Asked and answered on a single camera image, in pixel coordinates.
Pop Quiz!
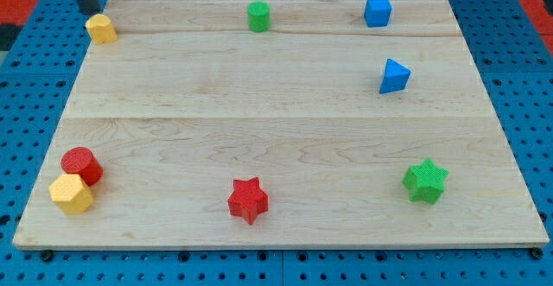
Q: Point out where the yellow hexagon block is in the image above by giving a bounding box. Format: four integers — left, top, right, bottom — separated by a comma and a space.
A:
48, 174, 94, 214

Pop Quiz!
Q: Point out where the blue cube block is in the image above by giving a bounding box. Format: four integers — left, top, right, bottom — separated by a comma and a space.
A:
364, 0, 392, 28

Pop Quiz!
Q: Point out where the yellow heart block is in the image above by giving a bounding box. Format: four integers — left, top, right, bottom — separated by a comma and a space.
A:
85, 14, 118, 44

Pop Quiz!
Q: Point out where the red star block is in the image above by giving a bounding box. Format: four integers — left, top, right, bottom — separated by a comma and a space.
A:
227, 176, 269, 225

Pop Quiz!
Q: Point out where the wooden board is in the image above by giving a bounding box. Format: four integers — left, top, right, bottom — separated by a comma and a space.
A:
13, 0, 550, 251

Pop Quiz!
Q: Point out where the red cylinder block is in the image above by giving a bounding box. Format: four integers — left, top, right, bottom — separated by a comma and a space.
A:
60, 147, 104, 186

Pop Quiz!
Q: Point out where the green cylinder block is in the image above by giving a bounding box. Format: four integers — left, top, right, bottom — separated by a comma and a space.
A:
247, 1, 270, 32

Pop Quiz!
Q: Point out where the green star block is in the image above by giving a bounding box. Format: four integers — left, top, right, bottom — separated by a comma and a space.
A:
402, 157, 449, 205

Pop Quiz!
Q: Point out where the blue triangle block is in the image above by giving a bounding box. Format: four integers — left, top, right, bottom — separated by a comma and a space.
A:
379, 59, 411, 94

